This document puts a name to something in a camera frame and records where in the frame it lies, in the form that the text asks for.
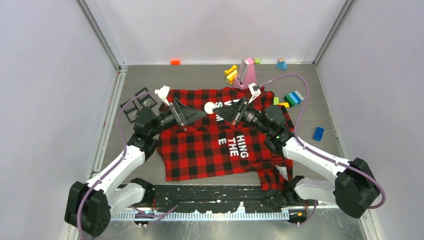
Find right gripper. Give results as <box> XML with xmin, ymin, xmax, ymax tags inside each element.
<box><xmin>213</xmin><ymin>97</ymin><xmax>272</xmax><ymax>136</ymax></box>

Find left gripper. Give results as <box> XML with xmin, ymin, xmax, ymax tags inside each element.
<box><xmin>149</xmin><ymin>98</ymin><xmax>206</xmax><ymax>137</ymax></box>

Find red black plaid shirt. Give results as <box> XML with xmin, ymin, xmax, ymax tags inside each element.
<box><xmin>156</xmin><ymin>87</ymin><xmax>293</xmax><ymax>191</ymax></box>

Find black display box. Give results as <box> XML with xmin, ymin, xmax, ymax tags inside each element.
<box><xmin>135</xmin><ymin>87</ymin><xmax>158</xmax><ymax>109</ymax></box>
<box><xmin>120</xmin><ymin>101</ymin><xmax>139</xmax><ymax>124</ymax></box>

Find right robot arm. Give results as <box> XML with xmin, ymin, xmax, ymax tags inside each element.
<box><xmin>212</xmin><ymin>98</ymin><xmax>386</xmax><ymax>219</ymax></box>

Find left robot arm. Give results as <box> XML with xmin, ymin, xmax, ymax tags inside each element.
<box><xmin>64</xmin><ymin>98</ymin><xmax>207</xmax><ymax>239</ymax></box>

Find yellow toy blocks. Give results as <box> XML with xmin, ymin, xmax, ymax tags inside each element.
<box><xmin>224</xmin><ymin>65</ymin><xmax>238</xmax><ymax>85</ymax></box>

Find pink metronome box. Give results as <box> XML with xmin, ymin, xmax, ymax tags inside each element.
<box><xmin>232</xmin><ymin>57</ymin><xmax>257</xmax><ymax>90</ymax></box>

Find stacked colourful bricks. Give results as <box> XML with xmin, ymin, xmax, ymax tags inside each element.
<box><xmin>284</xmin><ymin>90</ymin><xmax>305</xmax><ymax>108</ymax></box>

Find blue wooden block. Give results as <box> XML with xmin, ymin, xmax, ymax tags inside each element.
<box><xmin>275</xmin><ymin>58</ymin><xmax>288</xmax><ymax>71</ymax></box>

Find blue lego brick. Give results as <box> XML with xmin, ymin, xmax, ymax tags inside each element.
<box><xmin>312</xmin><ymin>126</ymin><xmax>325</xmax><ymax>142</ymax></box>

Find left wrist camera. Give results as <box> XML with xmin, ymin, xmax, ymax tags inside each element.
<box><xmin>154</xmin><ymin>85</ymin><xmax>170</xmax><ymax>106</ymax></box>

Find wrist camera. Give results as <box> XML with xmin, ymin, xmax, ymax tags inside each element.
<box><xmin>248</xmin><ymin>83</ymin><xmax>261</xmax><ymax>104</ymax></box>
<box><xmin>154</xmin><ymin>85</ymin><xmax>170</xmax><ymax>106</ymax></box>

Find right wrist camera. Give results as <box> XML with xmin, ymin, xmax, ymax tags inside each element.
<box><xmin>248</xmin><ymin>83</ymin><xmax>261</xmax><ymax>104</ymax></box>

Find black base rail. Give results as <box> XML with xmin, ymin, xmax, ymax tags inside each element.
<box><xmin>120</xmin><ymin>184</ymin><xmax>319</xmax><ymax>215</ymax></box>

